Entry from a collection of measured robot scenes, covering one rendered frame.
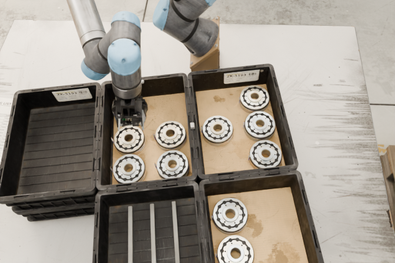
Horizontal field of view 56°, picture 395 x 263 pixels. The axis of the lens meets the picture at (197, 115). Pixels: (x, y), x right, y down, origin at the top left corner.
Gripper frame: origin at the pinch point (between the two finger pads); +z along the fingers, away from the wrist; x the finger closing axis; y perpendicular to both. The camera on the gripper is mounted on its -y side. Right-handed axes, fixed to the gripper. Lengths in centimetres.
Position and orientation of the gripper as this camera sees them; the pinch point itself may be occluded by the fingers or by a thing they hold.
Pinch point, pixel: (131, 121)
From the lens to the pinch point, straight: 118.4
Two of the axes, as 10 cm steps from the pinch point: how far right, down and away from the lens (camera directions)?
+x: 9.9, -0.3, 1.4
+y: 1.0, 8.5, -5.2
